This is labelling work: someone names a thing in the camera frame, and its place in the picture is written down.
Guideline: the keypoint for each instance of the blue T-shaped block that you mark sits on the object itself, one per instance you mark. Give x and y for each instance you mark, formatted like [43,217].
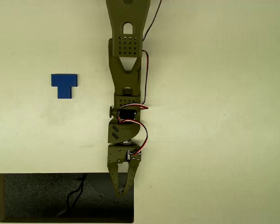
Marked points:
[64,81]

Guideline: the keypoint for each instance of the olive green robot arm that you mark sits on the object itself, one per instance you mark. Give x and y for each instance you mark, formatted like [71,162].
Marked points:
[126,77]

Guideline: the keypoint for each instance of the black rectangular tray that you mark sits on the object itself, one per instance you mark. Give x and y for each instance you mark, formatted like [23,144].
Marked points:
[37,198]

